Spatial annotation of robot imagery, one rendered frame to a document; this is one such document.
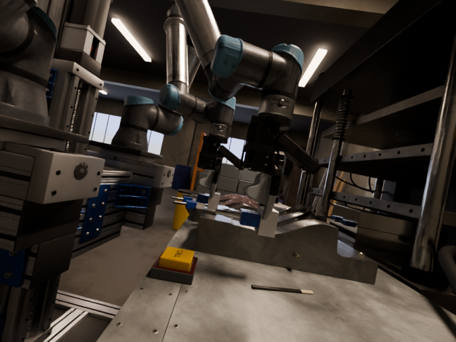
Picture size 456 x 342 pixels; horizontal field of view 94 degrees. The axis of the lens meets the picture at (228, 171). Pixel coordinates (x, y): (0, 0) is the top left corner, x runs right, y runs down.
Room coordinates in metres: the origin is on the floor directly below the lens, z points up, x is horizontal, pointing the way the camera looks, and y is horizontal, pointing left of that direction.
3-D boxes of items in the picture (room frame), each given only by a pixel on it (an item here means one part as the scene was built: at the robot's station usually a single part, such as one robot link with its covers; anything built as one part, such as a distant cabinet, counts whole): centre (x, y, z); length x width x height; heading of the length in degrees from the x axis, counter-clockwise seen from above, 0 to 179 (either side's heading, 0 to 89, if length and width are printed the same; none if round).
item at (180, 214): (3.42, 0.54, 0.30); 0.38 x 0.38 x 0.61
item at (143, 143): (0.94, 0.44, 1.09); 0.15 x 0.15 x 0.10
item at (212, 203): (0.75, 0.08, 0.91); 0.13 x 0.05 x 0.05; 92
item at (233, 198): (1.04, -0.10, 0.90); 0.26 x 0.18 x 0.08; 109
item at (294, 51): (0.46, -0.07, 1.25); 0.09 x 0.08 x 0.11; 106
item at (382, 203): (1.32, -1.11, 1.01); 1.10 x 0.74 x 0.05; 2
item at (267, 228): (0.46, -0.06, 0.93); 0.13 x 0.05 x 0.05; 92
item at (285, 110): (0.46, -0.08, 1.17); 0.08 x 0.08 x 0.05
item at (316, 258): (0.70, -0.20, 0.87); 0.50 x 0.26 x 0.14; 92
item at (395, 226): (1.27, -0.98, 0.87); 0.50 x 0.27 x 0.17; 92
